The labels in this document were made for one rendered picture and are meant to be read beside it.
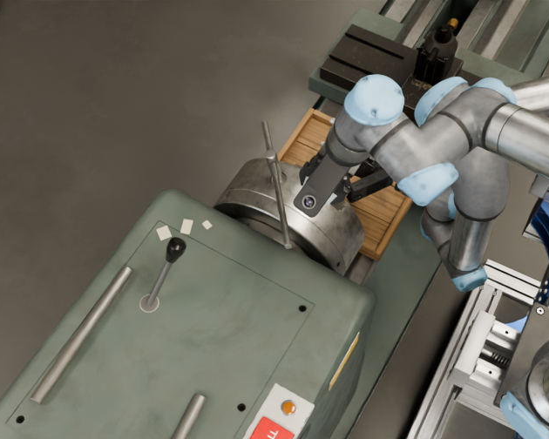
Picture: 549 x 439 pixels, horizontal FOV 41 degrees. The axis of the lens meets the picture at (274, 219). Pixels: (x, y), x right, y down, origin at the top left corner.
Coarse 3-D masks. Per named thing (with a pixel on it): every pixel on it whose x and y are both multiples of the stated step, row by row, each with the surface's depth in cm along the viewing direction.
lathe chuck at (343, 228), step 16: (256, 160) 154; (240, 176) 154; (256, 176) 150; (272, 176) 148; (288, 176) 147; (272, 192) 146; (288, 192) 146; (352, 208) 150; (320, 224) 145; (336, 224) 147; (352, 224) 150; (336, 240) 147; (352, 240) 151; (352, 256) 154
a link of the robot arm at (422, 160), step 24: (408, 120) 103; (432, 120) 105; (384, 144) 102; (408, 144) 102; (432, 144) 102; (456, 144) 103; (384, 168) 105; (408, 168) 102; (432, 168) 101; (408, 192) 104; (432, 192) 101
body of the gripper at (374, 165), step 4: (364, 160) 164; (372, 160) 164; (364, 164) 164; (368, 164) 163; (372, 164) 163; (376, 164) 164; (360, 168) 167; (364, 168) 166; (368, 168) 165; (372, 168) 164; (376, 168) 164; (380, 168) 165; (356, 172) 169; (360, 172) 168; (364, 172) 167; (368, 172) 166; (372, 172) 165; (360, 176) 169; (364, 176) 168; (396, 184) 163; (396, 188) 164
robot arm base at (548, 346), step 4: (544, 344) 135; (548, 344) 133; (540, 348) 134; (544, 348) 133; (548, 348) 131; (540, 352) 133; (544, 352) 132; (548, 352) 131; (536, 356) 134; (540, 356) 132; (544, 356) 131; (536, 360) 133; (532, 364) 135
